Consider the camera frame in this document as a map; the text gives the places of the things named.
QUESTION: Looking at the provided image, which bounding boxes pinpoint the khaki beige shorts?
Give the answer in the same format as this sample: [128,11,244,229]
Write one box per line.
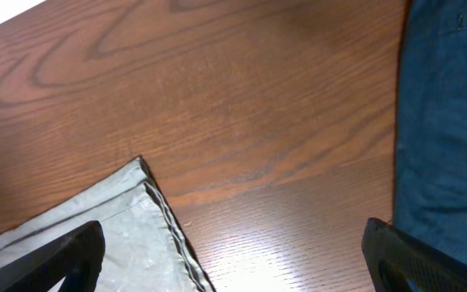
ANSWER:
[0,157,214,292]

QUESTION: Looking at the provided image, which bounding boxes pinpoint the navy blue garment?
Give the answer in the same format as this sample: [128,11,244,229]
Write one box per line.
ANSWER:
[393,0,467,264]

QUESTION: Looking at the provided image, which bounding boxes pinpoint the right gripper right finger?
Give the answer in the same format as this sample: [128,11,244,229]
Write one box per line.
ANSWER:
[362,217,467,291]

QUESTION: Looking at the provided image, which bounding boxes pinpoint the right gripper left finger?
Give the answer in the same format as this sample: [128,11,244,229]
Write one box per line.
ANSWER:
[0,221,105,292]

